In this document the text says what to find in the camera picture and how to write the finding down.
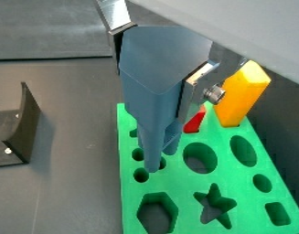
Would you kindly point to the green shape sorter board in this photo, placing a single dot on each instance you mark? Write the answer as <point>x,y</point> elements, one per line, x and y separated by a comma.
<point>218,186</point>

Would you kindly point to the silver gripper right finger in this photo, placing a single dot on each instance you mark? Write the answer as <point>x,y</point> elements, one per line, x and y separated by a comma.
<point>200,88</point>

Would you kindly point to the yellow rectangular block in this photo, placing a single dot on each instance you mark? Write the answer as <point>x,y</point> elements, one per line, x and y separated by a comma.
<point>244,87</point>

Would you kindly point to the red block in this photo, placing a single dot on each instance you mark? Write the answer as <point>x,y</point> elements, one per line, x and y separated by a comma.
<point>191,126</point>

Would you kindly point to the dark curved holder block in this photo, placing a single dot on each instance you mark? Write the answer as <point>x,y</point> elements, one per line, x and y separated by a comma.
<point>17,130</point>

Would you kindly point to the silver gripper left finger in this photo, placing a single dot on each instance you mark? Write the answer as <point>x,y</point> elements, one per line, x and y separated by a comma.
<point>116,20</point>

